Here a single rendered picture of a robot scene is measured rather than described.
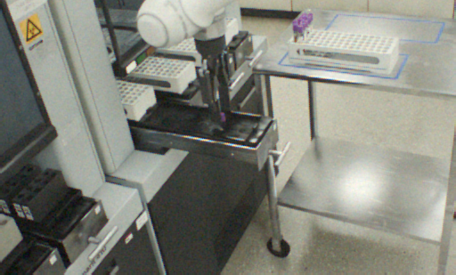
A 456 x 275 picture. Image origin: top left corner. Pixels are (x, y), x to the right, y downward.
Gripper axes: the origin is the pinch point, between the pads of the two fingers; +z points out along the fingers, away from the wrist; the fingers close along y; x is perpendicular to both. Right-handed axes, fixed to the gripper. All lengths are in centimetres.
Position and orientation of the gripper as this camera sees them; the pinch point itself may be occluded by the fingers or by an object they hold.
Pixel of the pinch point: (220, 105)
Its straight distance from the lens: 142.1
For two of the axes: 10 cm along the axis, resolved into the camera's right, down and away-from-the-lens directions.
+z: 1.2, 8.2, 5.6
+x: 9.0, 1.5, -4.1
